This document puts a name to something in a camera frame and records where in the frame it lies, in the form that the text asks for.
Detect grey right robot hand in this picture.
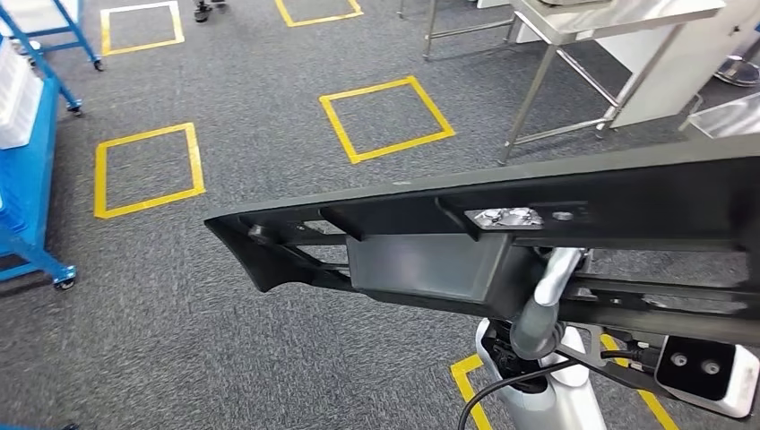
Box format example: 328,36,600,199
463,207,586,361

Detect black plastic car part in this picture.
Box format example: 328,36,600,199
203,133,760,349

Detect blue metal shelf rack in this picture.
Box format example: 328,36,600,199
0,4,84,293
0,0,105,73

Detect yellow floor tape square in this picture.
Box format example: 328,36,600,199
450,335,681,430

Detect white cabinet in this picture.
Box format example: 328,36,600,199
609,0,760,130

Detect stainless steel table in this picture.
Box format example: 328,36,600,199
396,0,518,63
497,0,729,166

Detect person's foot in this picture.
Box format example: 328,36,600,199
193,0,228,24

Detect white plastic bin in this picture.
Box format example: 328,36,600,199
0,75,45,151
0,36,32,129

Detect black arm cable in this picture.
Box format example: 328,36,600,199
457,357,562,430

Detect black camera bracket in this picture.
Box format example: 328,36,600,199
557,322,672,400

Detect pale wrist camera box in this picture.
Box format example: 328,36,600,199
653,335,760,420

